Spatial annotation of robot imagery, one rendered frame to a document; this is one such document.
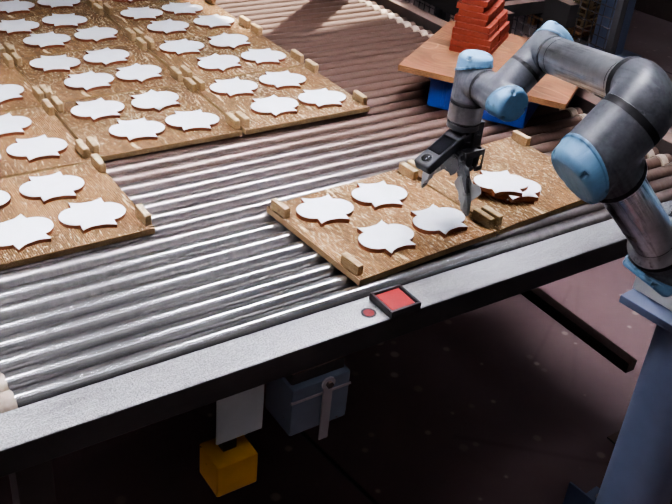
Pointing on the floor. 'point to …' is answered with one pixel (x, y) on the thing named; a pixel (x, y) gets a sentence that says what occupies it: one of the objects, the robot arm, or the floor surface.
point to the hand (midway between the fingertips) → (441, 203)
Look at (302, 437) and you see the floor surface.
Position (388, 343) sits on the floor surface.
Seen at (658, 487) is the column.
